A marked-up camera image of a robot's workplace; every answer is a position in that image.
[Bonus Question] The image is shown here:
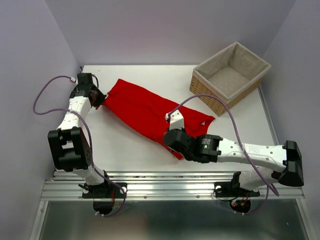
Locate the red t shirt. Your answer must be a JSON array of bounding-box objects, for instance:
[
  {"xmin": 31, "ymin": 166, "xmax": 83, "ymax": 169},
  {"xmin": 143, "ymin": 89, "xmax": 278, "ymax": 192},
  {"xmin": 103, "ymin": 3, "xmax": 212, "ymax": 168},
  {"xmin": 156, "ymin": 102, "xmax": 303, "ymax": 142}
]
[{"xmin": 102, "ymin": 79, "xmax": 215, "ymax": 163}]

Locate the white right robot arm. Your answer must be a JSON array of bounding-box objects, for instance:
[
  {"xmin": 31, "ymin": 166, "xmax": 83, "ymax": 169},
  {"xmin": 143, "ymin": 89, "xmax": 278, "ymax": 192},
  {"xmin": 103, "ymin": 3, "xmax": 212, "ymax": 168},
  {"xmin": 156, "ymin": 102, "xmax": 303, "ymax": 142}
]
[{"xmin": 163, "ymin": 129, "xmax": 304, "ymax": 195}]

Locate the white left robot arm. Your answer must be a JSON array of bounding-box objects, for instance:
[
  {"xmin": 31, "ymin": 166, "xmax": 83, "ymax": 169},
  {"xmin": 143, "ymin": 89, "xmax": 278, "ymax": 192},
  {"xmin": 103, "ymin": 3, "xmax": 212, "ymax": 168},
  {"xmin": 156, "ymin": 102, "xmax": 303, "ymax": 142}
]
[{"xmin": 47, "ymin": 83, "xmax": 111, "ymax": 197}]

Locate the wicker basket with cloth liner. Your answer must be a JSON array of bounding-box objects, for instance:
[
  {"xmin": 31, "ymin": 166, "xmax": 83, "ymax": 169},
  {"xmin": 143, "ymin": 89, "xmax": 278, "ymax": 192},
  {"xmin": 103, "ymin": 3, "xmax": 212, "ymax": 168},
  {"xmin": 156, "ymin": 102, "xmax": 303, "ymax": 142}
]
[{"xmin": 189, "ymin": 42, "xmax": 271, "ymax": 109}]

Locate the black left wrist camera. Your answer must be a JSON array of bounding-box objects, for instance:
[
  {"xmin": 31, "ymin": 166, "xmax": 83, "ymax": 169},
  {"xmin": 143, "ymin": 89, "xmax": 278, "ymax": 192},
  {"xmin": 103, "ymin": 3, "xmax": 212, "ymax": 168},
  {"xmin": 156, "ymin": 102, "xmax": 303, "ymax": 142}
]
[{"xmin": 75, "ymin": 73, "xmax": 99, "ymax": 91}]

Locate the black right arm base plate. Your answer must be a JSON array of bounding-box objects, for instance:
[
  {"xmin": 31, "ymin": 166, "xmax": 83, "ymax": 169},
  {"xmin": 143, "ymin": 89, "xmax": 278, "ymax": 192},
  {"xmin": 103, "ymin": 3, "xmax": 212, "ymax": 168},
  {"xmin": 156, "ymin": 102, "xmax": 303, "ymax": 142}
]
[{"xmin": 214, "ymin": 171, "xmax": 260, "ymax": 198}]

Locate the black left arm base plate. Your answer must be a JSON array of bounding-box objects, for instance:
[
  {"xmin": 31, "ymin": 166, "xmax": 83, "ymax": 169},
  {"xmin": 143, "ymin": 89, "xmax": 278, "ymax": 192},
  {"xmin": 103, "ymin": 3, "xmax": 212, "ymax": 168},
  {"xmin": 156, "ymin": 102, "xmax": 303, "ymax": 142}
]
[{"xmin": 78, "ymin": 182, "xmax": 127, "ymax": 199}]

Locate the aluminium rail frame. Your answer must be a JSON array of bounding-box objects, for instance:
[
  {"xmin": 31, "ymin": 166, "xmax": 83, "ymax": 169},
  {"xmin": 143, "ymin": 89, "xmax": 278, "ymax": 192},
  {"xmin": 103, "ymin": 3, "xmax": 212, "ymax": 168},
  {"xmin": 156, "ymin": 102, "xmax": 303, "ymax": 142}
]
[{"xmin": 28, "ymin": 65, "xmax": 312, "ymax": 240}]

